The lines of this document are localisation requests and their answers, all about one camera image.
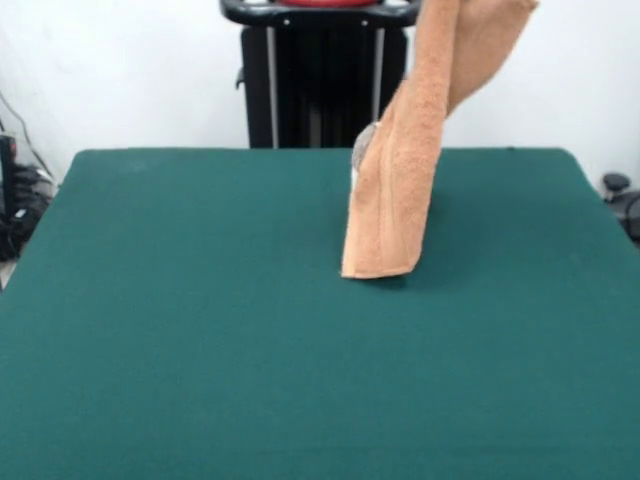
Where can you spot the grey office chair base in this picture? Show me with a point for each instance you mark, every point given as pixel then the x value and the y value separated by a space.
pixel 622 200

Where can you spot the tan terry towel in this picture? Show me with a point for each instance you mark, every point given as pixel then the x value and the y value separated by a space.
pixel 400 200

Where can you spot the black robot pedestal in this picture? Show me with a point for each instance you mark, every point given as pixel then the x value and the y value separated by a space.
pixel 310 75

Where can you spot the dark green table cloth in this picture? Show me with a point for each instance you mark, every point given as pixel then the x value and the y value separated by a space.
pixel 150 350

